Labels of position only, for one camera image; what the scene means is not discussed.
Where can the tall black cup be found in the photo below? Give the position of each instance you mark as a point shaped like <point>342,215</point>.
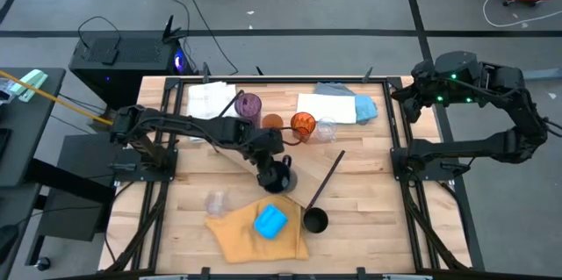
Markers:
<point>315,220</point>

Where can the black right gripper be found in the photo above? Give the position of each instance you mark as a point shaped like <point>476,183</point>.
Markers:
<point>421,82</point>

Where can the peach opaque cup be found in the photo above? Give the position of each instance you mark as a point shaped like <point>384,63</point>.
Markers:
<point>272,121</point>

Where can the orange translucent tumbler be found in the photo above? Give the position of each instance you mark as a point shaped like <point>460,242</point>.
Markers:
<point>303,124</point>

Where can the white folded cloth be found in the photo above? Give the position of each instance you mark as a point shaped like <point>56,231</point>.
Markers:
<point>327,108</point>

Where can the black desk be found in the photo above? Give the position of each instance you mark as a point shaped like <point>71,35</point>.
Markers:
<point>30,139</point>

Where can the yellow waffle cloth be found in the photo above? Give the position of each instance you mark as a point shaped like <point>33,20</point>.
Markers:
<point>246,240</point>

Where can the mint green stapler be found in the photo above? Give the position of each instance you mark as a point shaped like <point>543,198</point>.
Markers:
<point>28,84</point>

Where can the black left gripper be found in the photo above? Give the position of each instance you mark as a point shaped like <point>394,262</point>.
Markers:
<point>270,155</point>

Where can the light blue plastic mug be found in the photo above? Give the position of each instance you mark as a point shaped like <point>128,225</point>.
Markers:
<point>271,221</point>

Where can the small clear plastic cup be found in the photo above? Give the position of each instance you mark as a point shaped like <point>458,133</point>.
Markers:
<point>216,203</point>

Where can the white patterned towel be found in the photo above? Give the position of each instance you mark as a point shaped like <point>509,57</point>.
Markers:
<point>206,100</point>

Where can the grey metal floor bar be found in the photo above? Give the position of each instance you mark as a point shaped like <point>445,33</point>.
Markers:
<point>544,73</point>

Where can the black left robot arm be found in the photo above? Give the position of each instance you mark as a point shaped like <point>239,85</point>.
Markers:
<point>175,122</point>

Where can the purple translucent tumbler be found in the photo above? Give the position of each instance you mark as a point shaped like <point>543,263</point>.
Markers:
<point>248,106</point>

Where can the black metal table frame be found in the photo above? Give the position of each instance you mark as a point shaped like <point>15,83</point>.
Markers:
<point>285,80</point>

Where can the grey cloth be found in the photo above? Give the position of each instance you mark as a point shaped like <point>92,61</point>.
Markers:
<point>333,88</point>

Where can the clear faceted glass cup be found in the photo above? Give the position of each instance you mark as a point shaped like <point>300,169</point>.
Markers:
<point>326,128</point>

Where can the black computer tower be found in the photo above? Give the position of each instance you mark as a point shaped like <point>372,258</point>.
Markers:
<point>123,65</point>

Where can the dark blue enamel mug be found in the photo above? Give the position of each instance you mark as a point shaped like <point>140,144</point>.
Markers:
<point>283,181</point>

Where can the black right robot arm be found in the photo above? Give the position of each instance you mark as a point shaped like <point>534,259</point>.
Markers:
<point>483,144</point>

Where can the light blue cloth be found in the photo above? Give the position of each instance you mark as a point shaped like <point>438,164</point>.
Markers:
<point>366,109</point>

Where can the black flat floor stand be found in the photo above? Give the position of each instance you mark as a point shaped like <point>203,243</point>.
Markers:
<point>88,183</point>

